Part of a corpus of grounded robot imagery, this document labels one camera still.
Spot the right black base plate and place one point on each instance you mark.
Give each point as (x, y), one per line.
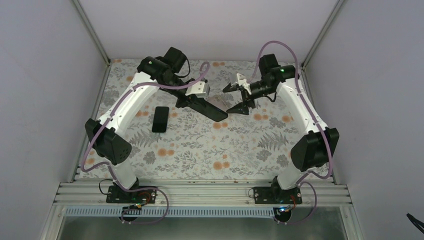
(276, 195)

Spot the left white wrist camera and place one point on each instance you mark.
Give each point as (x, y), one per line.
(201, 89)

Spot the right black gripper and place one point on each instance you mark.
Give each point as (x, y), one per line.
(246, 98)

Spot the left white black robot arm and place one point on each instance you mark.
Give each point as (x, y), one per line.
(107, 145)

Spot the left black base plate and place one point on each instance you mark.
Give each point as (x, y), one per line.
(116, 195)

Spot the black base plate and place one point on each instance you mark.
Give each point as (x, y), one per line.
(276, 195)
(116, 195)

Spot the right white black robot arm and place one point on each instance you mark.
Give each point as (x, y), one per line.
(313, 153)

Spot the floral patterned table mat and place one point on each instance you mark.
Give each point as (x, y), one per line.
(241, 147)

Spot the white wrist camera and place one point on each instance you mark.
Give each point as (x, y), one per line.
(242, 83)
(201, 89)

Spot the aluminium rail frame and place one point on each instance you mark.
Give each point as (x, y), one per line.
(197, 198)

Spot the black phone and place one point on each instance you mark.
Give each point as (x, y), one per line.
(208, 110)

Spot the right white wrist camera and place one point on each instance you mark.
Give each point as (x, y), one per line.
(242, 83)

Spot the black object at edge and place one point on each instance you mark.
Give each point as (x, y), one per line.
(416, 222)

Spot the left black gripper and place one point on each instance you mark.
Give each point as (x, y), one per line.
(189, 101)

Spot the black smartphone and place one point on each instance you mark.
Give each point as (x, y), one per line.
(160, 119)

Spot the beige phone case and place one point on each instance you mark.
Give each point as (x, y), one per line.
(217, 101)

